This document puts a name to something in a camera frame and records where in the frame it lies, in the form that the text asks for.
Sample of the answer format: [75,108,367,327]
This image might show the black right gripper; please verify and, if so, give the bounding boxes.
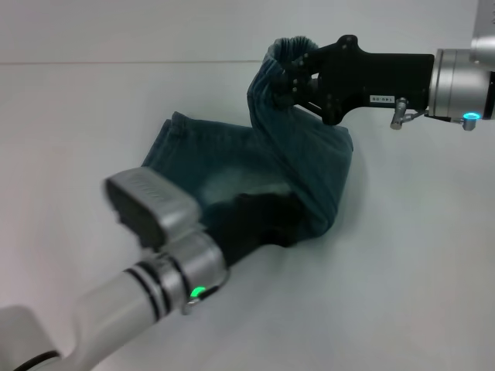
[272,34,436,126]

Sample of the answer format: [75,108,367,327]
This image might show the blue denim shorts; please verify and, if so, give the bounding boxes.
[141,35,355,249]

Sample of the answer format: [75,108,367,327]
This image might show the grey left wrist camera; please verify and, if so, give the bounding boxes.
[103,168,203,249]

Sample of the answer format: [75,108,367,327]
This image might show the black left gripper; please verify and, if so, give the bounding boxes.
[221,192,303,268]

